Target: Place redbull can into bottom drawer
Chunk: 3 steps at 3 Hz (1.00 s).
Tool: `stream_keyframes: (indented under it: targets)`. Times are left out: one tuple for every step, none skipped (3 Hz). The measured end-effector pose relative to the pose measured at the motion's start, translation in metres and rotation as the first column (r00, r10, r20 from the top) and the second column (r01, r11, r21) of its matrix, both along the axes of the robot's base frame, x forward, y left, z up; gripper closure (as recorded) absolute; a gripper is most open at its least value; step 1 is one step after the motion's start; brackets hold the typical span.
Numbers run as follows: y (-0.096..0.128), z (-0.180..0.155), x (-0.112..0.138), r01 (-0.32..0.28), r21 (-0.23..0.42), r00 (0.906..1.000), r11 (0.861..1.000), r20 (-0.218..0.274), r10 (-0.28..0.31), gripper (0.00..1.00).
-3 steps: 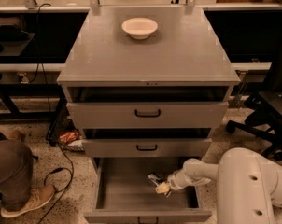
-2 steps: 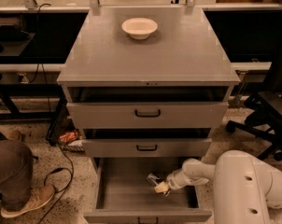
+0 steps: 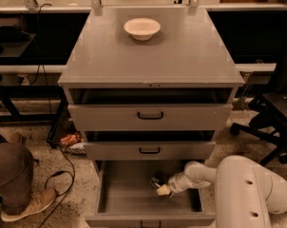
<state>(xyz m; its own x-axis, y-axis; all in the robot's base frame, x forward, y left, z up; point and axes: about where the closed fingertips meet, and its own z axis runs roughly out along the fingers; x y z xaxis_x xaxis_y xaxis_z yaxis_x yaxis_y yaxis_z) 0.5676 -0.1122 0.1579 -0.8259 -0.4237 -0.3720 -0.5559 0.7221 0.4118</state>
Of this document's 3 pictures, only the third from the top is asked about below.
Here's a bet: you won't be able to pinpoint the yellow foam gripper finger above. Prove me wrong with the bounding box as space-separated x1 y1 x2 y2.
157 184 174 198

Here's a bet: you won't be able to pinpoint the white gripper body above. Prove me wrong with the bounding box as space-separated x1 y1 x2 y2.
168 172 191 193

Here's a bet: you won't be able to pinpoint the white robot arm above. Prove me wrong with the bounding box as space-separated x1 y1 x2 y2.
157 155 287 228

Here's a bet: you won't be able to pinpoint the grey middle drawer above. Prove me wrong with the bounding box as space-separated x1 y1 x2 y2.
84 142 216 161

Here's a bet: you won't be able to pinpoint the grey drawer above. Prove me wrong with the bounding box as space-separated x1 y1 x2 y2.
84 142 216 161
86 160 215 228
68 104 232 131

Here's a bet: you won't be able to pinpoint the grey bottom drawer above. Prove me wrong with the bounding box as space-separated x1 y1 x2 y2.
86 160 215 228

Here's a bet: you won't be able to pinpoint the grey metal drawer cabinet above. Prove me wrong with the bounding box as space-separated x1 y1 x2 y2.
57 6 245 163

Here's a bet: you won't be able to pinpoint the grey top drawer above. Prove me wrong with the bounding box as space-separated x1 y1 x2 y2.
68 104 232 131

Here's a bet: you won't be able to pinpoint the orange snack packet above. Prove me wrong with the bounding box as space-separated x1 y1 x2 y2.
60 133 81 146

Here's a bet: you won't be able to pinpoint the black office chair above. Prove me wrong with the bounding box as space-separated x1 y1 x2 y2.
229 92 287 168

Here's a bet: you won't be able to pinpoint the tan sneaker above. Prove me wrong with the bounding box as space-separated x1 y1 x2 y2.
0 188 56 222

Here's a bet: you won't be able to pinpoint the person's leg brown trousers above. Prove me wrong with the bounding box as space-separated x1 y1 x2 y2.
0 142 33 216

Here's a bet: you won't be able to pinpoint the white paper bowl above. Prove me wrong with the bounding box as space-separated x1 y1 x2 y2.
124 18 161 41

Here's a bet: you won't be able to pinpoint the black middle drawer handle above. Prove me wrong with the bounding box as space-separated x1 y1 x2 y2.
139 147 161 155

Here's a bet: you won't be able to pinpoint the black drawer handle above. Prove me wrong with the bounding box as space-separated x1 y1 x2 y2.
137 111 164 121
139 147 161 155

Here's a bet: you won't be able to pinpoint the black top drawer handle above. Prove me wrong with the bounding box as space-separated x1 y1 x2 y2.
137 111 164 121

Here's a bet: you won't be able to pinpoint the black wire basket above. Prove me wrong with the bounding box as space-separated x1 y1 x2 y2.
46 102 75 150

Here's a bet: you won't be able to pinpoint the black floor cable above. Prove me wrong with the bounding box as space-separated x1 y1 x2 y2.
38 145 77 228

